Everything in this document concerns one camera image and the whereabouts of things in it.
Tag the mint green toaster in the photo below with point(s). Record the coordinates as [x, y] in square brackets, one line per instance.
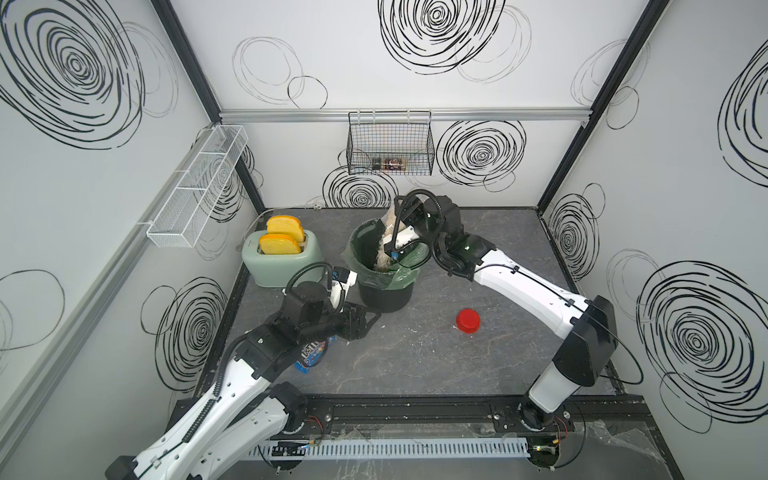
[274, 271]

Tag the grey slotted cable duct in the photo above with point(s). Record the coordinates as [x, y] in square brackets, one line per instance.
[398, 449]

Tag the white wire wall shelf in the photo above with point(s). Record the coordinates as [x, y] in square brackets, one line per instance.
[191, 204]

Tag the blue m&m's candy bag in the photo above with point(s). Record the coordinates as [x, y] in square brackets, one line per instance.
[312, 354]

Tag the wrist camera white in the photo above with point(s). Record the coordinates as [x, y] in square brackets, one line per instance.
[342, 279]
[405, 240]

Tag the red jar lid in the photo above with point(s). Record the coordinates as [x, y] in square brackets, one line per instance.
[468, 321]

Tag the small jar in basket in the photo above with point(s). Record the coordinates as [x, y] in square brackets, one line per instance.
[389, 164]

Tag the black wire wall basket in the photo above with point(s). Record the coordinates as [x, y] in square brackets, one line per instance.
[412, 140]

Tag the black trash bin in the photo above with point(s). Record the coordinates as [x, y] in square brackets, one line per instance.
[385, 291]

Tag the poured oatmeal flakes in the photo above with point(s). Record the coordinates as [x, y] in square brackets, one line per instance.
[383, 260]

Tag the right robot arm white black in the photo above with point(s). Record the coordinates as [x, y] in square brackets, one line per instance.
[587, 327]

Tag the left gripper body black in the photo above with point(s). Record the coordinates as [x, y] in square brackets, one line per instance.
[341, 324]

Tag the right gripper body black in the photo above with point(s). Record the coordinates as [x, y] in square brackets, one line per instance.
[417, 214]

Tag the front toast slice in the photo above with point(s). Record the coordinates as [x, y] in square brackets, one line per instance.
[279, 244]

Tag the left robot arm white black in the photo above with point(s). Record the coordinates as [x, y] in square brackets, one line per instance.
[246, 405]

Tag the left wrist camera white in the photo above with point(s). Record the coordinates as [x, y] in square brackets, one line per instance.
[342, 279]

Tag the toast slice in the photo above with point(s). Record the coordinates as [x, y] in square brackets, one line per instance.
[286, 225]
[279, 244]

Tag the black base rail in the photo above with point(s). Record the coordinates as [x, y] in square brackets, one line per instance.
[327, 414]

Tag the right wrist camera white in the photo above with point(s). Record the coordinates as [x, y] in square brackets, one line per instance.
[405, 240]

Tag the aluminium wall rail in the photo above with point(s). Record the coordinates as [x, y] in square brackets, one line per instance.
[244, 116]

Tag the rear toast slice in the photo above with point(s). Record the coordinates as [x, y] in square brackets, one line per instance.
[286, 225]

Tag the oatmeal jar clear plastic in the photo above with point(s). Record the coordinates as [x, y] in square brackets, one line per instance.
[388, 223]

